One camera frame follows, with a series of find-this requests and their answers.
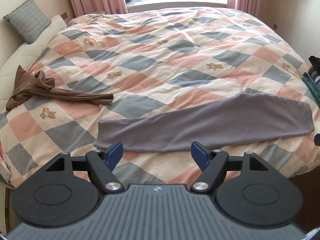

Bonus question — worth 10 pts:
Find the blue denim folded garment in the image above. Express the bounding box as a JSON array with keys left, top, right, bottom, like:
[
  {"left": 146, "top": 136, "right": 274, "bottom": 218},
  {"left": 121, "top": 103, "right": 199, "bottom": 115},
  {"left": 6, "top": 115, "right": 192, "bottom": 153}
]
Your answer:
[{"left": 302, "top": 72, "right": 320, "bottom": 100}]

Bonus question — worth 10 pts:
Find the white pillow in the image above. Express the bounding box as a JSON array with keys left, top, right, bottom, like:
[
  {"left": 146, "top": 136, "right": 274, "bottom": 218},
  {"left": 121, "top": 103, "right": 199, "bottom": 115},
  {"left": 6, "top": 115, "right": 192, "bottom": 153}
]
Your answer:
[{"left": 1, "top": 15, "right": 67, "bottom": 111}]

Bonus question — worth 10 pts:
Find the striped navy folded garment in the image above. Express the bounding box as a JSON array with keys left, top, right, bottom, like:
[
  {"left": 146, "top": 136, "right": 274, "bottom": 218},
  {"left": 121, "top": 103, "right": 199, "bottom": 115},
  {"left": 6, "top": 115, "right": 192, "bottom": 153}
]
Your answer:
[{"left": 308, "top": 65, "right": 320, "bottom": 87}]

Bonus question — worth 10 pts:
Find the grey houndstooth cushion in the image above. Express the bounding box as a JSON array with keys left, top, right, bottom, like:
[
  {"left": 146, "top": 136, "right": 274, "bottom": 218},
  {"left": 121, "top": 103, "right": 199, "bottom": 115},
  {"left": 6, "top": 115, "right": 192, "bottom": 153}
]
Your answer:
[{"left": 3, "top": 0, "right": 52, "bottom": 44}]

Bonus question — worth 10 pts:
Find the brown garment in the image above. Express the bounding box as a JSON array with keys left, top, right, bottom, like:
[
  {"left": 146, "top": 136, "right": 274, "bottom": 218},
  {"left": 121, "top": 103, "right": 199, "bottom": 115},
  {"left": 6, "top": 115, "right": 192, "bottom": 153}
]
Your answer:
[{"left": 5, "top": 66, "right": 114, "bottom": 111}]

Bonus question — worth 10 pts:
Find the green folded garment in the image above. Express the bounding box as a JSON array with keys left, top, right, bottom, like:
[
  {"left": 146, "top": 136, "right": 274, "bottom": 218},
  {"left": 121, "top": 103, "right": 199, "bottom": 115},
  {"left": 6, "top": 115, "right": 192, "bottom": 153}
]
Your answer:
[{"left": 301, "top": 75, "right": 320, "bottom": 106}]

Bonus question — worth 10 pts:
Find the grey purple garment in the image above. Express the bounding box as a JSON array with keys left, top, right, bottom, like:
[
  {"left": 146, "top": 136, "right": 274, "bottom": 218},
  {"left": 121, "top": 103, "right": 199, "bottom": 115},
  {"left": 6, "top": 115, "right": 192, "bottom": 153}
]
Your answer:
[{"left": 94, "top": 93, "right": 315, "bottom": 153}]

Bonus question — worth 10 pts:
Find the black folded garment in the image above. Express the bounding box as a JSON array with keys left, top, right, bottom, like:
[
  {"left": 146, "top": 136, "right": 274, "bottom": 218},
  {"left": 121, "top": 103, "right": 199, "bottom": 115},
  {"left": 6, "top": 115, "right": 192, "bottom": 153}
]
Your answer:
[{"left": 309, "top": 56, "right": 320, "bottom": 70}]

